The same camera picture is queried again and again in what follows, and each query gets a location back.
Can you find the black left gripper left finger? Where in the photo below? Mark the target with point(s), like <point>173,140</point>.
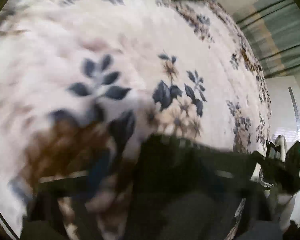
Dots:
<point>84,205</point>

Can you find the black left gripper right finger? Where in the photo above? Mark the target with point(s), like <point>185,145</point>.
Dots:
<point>243,213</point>

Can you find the black small garment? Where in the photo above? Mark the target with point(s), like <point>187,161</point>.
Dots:
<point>183,190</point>

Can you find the striped folded clothes pile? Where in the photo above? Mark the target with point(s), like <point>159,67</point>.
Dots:
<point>281,144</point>

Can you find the green grey curtain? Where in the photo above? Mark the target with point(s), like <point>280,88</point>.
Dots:
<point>272,28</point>

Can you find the white floral fleece blanket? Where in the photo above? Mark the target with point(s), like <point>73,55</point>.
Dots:
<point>78,77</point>

